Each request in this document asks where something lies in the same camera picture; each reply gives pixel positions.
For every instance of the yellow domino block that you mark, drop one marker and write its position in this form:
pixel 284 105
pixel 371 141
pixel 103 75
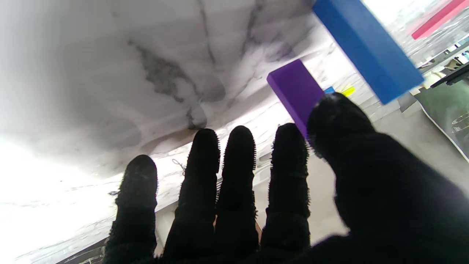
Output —
pixel 348 91

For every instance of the pink domino block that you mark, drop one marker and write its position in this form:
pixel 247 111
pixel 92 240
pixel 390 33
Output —
pixel 436 20

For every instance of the purple domino block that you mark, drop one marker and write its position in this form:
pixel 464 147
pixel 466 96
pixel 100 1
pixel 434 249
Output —
pixel 293 88

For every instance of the blue domino block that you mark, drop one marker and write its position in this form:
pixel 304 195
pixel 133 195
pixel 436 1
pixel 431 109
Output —
pixel 366 47
pixel 329 90

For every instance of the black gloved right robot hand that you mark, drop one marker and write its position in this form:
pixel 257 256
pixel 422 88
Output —
pixel 384 205

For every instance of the steel kitchen sink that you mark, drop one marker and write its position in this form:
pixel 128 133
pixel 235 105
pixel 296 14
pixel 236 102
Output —
pixel 447 106

